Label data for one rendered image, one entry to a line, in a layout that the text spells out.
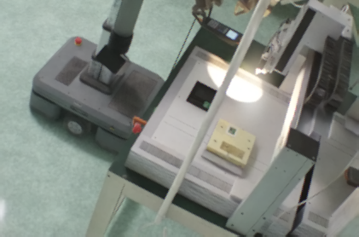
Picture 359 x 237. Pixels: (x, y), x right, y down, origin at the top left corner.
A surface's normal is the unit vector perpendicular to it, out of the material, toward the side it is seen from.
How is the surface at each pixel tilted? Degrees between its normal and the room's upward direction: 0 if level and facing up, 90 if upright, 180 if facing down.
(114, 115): 0
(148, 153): 0
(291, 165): 90
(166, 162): 0
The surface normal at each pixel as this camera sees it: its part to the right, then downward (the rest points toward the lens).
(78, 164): 0.29, -0.68
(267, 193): -0.35, 0.58
